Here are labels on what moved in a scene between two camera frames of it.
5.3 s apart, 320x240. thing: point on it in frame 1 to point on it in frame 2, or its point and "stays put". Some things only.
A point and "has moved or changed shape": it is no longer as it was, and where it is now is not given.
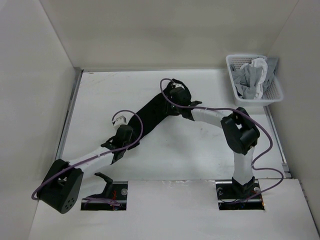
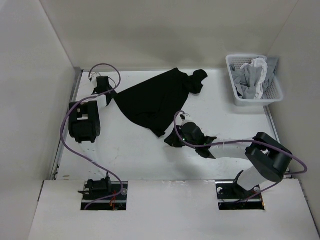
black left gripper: x=134 y=145 to x=95 y=91
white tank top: x=259 y=62 stays put
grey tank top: x=246 y=80 stays put
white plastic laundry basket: x=274 y=92 stays put
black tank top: x=154 y=111 has moved or changed shape
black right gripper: x=170 y=97 to x=172 y=139
